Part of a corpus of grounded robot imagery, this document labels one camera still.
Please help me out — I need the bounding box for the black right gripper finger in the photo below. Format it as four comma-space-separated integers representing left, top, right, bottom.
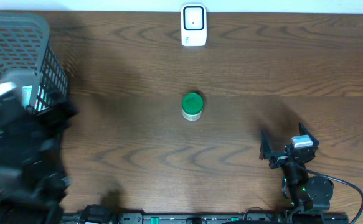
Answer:
259, 130, 272, 160
298, 123, 319, 149

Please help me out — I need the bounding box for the green lid jar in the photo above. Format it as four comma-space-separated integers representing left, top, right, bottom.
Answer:
182, 93, 204, 121

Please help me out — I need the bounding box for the teal white wipes packet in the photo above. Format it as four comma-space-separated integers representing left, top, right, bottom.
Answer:
22, 85, 32, 108

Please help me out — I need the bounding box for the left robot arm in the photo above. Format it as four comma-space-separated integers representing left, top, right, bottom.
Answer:
0, 93, 118, 223

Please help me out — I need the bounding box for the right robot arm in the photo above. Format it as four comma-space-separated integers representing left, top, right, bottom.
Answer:
259, 123, 334, 223

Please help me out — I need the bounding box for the white barcode scanner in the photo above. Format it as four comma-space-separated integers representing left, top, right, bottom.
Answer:
181, 4, 207, 47

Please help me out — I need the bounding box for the grey plastic mesh basket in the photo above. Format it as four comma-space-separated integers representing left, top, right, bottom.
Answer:
0, 11, 70, 150

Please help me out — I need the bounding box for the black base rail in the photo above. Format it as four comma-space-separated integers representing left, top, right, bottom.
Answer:
60, 211, 349, 224

